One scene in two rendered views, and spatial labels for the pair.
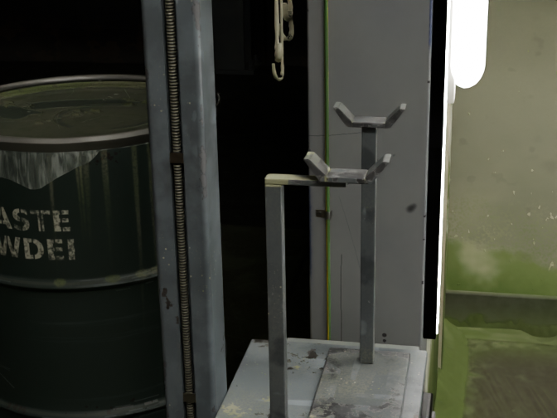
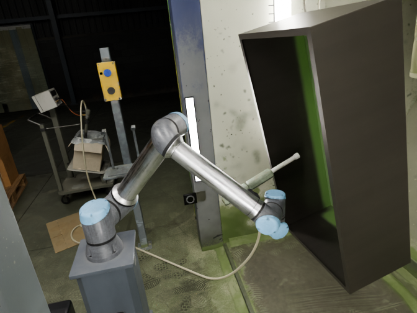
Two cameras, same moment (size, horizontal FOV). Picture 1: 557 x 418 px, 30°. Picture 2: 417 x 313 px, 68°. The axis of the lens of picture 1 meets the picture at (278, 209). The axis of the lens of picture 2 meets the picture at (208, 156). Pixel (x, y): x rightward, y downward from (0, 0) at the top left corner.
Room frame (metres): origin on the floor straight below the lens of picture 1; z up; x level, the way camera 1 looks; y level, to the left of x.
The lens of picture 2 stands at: (0.88, -2.23, 1.63)
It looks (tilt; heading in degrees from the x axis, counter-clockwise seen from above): 21 degrees down; 70
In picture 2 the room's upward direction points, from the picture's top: 6 degrees counter-clockwise
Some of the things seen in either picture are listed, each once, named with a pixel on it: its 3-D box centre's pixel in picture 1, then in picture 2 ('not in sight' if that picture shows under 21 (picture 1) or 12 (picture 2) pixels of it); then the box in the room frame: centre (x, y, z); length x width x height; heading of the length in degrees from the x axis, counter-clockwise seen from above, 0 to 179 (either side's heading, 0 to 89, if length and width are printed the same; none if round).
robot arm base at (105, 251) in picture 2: not in sight; (103, 243); (0.79, -0.75, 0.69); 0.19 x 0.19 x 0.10
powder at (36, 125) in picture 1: (80, 111); not in sight; (2.14, 0.41, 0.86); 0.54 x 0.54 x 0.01
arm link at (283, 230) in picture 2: not in sight; (273, 224); (1.54, -1.20, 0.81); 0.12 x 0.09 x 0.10; 86
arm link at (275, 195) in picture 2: not in sight; (274, 205); (1.54, -1.22, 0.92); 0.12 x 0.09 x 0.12; 47
